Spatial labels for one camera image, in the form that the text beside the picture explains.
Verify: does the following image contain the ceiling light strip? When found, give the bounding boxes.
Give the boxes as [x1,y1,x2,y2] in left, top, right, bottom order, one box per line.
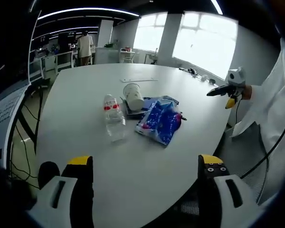
[37,7,140,20]

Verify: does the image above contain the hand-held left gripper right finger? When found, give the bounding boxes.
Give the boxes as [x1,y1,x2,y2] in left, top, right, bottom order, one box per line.
[198,154,261,228]

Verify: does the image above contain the blue packet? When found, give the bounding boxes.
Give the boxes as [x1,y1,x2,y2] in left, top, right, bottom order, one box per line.
[142,95,181,113]

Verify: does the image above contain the white flat strip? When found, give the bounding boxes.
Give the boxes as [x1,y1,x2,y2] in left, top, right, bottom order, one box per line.
[119,77,159,83]

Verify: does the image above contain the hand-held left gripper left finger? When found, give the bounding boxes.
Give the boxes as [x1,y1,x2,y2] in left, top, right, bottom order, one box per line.
[29,156,95,228]

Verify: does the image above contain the clear plastic bottle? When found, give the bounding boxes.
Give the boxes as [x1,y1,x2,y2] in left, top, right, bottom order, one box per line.
[102,94,127,143]

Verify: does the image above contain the white background chair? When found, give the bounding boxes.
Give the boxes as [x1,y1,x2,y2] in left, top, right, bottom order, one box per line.
[119,48,140,64]

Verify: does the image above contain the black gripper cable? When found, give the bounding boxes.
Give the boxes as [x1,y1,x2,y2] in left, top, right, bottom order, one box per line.
[234,99,240,126]

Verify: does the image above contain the white cabinet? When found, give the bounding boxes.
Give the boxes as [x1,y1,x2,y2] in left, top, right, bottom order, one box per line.
[94,46,121,65]

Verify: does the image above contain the white table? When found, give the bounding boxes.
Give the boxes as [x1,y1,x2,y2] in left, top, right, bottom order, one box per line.
[35,62,234,228]

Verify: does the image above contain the round black object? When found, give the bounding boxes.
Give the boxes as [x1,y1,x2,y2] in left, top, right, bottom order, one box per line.
[38,161,61,190]

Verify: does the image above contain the long black cable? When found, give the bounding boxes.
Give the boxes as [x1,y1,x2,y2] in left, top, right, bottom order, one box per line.
[240,118,285,180]

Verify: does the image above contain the white frame desk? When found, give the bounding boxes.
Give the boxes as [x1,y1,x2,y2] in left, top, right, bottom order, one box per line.
[29,50,75,80]

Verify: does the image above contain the white perforated panel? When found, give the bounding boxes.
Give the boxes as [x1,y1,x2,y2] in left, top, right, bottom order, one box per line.
[0,80,32,171]

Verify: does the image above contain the person's right hand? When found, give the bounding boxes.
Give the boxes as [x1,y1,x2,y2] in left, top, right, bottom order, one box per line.
[242,85,253,100]

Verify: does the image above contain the black cable bundle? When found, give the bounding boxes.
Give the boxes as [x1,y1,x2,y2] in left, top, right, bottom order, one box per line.
[179,67,199,76]

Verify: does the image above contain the white paper cup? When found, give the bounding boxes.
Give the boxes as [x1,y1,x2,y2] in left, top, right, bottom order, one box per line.
[123,83,145,111]

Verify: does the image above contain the black floor cables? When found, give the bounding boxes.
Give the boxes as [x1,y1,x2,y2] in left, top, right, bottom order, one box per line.
[9,86,45,188]

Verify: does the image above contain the blue patterned snack bag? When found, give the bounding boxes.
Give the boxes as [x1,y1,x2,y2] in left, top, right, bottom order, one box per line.
[135,99,182,146]

